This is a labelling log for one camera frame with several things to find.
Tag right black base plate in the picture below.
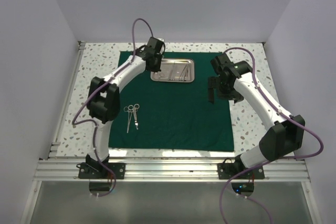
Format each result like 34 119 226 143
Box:
217 158 265 179

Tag steel scissors large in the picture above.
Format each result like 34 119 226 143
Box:
123 105 133 133

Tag steel scissors small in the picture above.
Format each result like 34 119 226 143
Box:
128 104 140 130

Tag aluminium mounting rail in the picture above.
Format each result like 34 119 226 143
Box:
33 158 310 182

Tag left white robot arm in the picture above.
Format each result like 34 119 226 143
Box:
85 38 165 178

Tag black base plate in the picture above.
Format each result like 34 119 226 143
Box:
76 155 126 179
217 158 265 179

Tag green surgical cloth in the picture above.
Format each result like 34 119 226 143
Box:
109 52 234 152

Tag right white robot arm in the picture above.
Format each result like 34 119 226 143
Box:
208 57 305 178

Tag steel forceps in tray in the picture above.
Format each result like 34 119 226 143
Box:
179 64 189 82

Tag steel instrument tray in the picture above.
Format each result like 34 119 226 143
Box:
150 58 195 83

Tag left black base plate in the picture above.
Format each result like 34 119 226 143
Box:
76 155 126 179

